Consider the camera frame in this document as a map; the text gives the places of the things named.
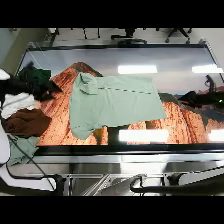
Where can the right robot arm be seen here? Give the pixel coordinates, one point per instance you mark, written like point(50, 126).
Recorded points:
point(200, 176)

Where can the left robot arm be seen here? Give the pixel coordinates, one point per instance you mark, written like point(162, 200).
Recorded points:
point(4, 146)

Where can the pale green shirt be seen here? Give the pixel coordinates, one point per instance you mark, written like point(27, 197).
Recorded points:
point(116, 103)

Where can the black office chair base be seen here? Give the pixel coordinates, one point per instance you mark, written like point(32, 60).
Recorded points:
point(178, 33)
point(130, 36)

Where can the dark green garment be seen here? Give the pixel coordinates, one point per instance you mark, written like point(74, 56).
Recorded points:
point(39, 76)

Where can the black garment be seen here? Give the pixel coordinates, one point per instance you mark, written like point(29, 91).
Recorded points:
point(31, 89)

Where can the brown garment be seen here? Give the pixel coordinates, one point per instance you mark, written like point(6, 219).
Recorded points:
point(28, 122)

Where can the white garment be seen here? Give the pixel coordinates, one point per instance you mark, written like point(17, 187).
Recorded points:
point(18, 102)

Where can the pale green garment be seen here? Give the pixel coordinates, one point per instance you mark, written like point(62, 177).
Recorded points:
point(24, 146)

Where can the silver frame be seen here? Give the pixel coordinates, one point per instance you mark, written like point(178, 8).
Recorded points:
point(110, 159)

